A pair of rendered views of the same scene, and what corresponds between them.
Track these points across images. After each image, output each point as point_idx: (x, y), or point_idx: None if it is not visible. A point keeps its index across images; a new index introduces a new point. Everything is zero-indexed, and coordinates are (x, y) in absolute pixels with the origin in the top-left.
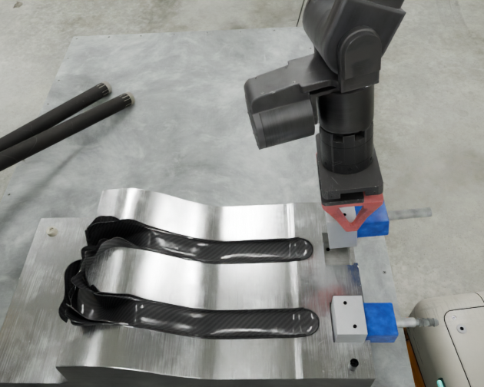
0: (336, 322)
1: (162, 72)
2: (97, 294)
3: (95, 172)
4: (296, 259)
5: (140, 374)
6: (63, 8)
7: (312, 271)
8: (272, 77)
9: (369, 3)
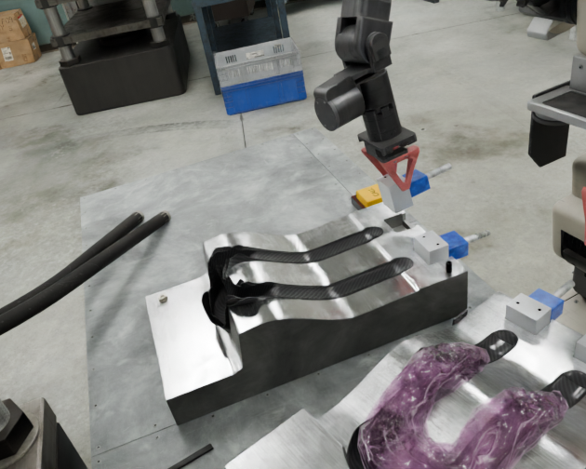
0: (424, 247)
1: (181, 194)
2: (246, 283)
3: (164, 271)
4: (375, 237)
5: (303, 325)
6: None
7: (390, 239)
8: (329, 81)
9: (374, 19)
